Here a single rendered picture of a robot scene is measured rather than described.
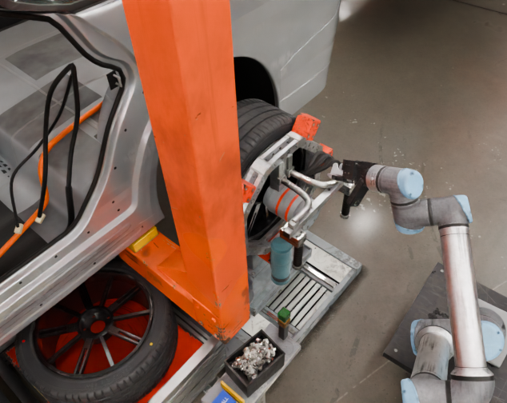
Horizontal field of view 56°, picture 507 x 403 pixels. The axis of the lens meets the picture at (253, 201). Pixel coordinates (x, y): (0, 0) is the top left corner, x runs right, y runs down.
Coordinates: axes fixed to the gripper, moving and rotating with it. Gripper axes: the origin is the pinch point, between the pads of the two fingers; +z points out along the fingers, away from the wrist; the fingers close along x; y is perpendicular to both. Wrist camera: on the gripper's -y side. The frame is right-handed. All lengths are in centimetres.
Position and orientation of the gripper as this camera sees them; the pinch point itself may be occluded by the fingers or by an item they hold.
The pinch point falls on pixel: (330, 176)
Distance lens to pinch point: 181.1
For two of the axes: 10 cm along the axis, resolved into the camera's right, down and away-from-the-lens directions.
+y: 0.9, -9.9, -1.4
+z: -5.9, -1.6, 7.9
